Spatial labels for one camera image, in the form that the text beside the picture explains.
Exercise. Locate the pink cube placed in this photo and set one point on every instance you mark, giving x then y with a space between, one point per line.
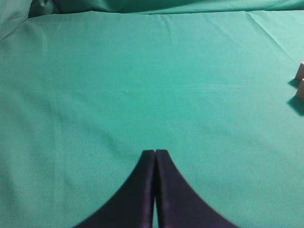
300 90
300 72

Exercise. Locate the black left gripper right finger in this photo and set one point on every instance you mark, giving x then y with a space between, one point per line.
178 205

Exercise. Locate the green cloth backdrop and cover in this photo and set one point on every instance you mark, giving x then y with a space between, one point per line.
87 85

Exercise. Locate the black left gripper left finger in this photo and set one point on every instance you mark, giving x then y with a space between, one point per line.
133 204

